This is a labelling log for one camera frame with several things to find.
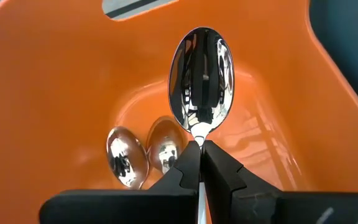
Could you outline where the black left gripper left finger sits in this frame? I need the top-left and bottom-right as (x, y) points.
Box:
(38, 139), (201, 224)

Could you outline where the large orange plastic bin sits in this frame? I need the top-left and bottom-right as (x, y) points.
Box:
(0, 0), (358, 224)

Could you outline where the silver spoon orange handle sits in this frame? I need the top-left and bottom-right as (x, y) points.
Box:
(167, 26), (236, 224)
(106, 126), (151, 190)
(145, 116), (188, 175)

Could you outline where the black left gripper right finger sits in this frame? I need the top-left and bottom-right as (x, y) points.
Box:
(203, 139), (358, 224)

